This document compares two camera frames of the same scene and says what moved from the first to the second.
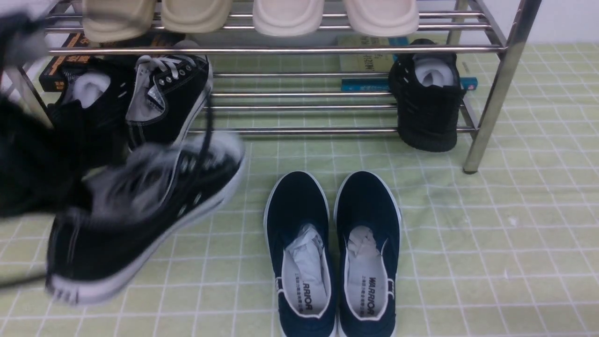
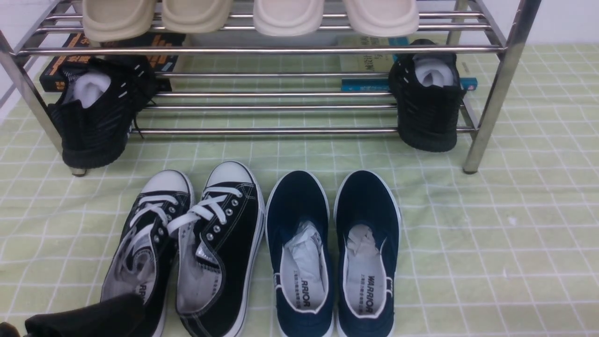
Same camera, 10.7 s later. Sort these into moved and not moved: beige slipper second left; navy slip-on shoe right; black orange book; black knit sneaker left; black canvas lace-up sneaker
Moved: black canvas lace-up sneaker
Not moved: black orange book; beige slipper second left; navy slip-on shoe right; black knit sneaker left
